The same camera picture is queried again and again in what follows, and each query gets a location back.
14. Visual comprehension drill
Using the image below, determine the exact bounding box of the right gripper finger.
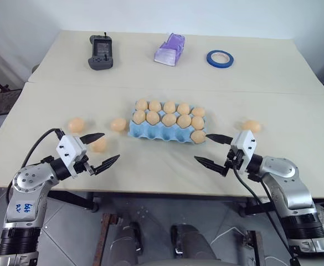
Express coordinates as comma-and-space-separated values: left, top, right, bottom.
193, 155, 226, 177
205, 134, 233, 145

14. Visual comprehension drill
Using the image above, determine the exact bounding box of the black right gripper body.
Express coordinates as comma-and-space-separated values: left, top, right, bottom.
223, 149, 245, 176

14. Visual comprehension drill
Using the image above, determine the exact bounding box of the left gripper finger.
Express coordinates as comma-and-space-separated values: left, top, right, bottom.
90, 154, 121, 176
80, 132, 106, 145

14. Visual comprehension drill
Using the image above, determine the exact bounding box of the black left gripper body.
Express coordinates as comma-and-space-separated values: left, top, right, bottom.
74, 155, 94, 176

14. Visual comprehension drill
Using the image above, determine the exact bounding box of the blue egg tray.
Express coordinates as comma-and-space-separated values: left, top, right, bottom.
127, 100, 208, 146

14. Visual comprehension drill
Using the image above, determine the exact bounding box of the rusty metal bar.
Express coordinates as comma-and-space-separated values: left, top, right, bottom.
99, 212, 116, 266
243, 229, 265, 266

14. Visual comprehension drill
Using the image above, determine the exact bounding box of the dark rounded shape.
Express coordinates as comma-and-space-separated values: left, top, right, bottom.
169, 222, 217, 262
114, 221, 145, 260

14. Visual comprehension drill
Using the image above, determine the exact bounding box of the blue tape roll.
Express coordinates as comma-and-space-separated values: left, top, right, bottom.
205, 49, 235, 69

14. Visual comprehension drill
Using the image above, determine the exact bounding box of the grey handheld controller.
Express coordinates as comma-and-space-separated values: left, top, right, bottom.
88, 32, 114, 71

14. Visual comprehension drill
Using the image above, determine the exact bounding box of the purple plastic holder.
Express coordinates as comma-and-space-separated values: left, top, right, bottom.
153, 32, 186, 67

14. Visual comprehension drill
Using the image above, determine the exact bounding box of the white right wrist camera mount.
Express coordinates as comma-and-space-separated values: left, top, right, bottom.
230, 130, 258, 174

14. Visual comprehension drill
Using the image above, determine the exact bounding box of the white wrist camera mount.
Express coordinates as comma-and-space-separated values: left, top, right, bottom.
230, 130, 258, 174
55, 134, 90, 177

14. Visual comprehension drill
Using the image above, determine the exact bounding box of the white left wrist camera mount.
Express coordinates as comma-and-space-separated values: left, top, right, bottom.
55, 134, 90, 177

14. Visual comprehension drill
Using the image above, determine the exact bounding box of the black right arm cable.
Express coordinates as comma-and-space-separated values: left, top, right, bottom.
232, 162, 301, 266

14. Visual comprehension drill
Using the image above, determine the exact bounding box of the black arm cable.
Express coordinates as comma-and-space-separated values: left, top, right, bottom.
232, 162, 301, 266
6, 127, 66, 202

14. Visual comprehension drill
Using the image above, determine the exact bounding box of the black table frame bar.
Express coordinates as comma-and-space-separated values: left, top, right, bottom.
238, 196, 275, 217
47, 190, 99, 213

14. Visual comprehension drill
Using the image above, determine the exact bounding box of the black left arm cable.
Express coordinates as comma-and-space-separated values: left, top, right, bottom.
6, 127, 66, 202

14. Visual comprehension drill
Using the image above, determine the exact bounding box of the white floor cable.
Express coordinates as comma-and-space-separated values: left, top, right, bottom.
210, 226, 247, 246

